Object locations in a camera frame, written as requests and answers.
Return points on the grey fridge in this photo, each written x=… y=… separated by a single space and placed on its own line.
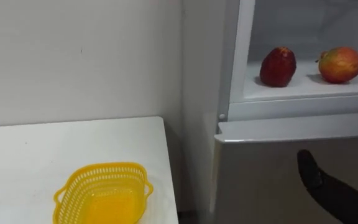
x=259 y=186

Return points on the orange red fruit soft toy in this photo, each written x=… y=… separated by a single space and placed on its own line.
x=340 y=64

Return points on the white table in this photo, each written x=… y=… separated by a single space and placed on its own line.
x=42 y=146

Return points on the dark red fruit soft toy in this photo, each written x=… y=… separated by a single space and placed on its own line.
x=278 y=67

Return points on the yellow plastic basket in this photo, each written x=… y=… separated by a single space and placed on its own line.
x=110 y=208

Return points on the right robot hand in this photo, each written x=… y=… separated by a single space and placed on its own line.
x=334 y=193

